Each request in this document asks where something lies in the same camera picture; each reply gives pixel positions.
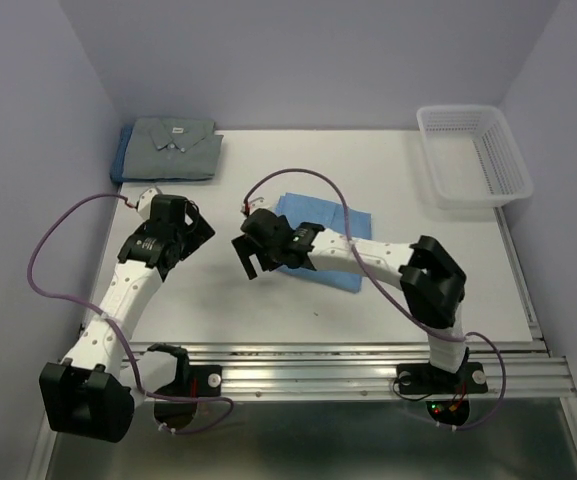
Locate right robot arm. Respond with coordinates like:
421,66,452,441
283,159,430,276
232,208,467,390

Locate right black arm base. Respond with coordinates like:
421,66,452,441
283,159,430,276
394,362,489,396

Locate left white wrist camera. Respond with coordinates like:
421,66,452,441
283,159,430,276
127,186,162,221

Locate light blue long sleeve shirt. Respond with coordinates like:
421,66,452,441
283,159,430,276
273,193,373,294

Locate folded dark blue shirt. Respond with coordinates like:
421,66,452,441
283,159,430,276
109,125,133,184

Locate purple cable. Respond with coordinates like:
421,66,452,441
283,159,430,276
27,193,235,435
245,168,508,434

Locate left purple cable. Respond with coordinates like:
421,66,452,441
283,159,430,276
27,193,235,435

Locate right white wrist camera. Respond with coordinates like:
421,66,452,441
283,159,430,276
241,196,267,216

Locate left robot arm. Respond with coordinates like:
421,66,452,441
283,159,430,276
39,188,214,443

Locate white plastic basket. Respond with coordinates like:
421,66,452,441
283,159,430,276
416,105,534,209

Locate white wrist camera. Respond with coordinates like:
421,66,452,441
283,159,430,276
127,186,162,221
241,196,267,216

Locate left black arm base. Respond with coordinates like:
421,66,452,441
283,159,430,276
142,364,222,398

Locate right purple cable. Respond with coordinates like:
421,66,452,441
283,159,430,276
245,168,508,434

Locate folded grey shirt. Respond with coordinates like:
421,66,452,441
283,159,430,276
123,117,223,182

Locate aluminium mounting rail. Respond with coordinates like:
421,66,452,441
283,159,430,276
186,340,577,402

